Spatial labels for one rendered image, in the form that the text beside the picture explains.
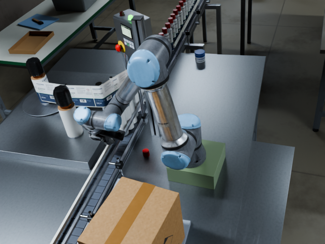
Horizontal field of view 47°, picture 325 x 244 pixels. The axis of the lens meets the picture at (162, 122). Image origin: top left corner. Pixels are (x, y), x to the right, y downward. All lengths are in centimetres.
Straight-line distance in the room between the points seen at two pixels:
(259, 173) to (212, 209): 30
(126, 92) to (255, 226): 77
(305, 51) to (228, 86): 220
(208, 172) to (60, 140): 85
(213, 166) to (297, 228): 110
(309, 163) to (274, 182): 131
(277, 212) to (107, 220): 73
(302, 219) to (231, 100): 97
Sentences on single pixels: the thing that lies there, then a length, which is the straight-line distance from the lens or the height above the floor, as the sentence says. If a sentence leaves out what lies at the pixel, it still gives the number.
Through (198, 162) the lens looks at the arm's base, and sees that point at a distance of 172.
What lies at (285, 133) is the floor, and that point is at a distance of 331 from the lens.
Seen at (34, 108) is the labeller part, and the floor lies 89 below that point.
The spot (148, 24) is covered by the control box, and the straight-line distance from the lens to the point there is 175.
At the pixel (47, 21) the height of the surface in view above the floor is 81.
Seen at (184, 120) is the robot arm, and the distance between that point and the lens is 161.
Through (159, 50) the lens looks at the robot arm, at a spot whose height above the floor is 154.
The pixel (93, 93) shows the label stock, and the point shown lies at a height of 101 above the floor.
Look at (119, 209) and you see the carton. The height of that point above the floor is 112.
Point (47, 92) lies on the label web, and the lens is 232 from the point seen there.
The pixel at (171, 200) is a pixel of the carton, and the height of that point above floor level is 112.
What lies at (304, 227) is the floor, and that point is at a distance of 270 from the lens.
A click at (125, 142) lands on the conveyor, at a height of 88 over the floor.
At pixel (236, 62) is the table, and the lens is 261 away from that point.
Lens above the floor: 216
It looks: 39 degrees down
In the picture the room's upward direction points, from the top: 9 degrees counter-clockwise
